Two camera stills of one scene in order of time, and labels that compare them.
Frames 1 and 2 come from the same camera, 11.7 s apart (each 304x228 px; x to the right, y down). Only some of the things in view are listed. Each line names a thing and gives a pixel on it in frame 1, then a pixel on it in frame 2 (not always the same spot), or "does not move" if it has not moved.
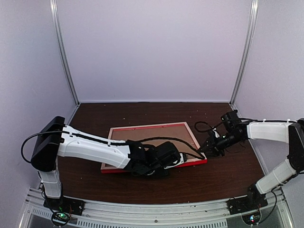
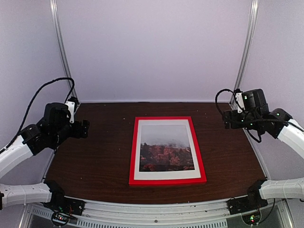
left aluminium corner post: [61, 50] does not move
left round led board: [60, 218] does not move
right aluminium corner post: [253, 21] does not move
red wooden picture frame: [178, 133] → [133, 182]
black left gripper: [166, 174] → [77, 133]
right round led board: [251, 219] does not move
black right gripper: [213, 146] → [235, 124]
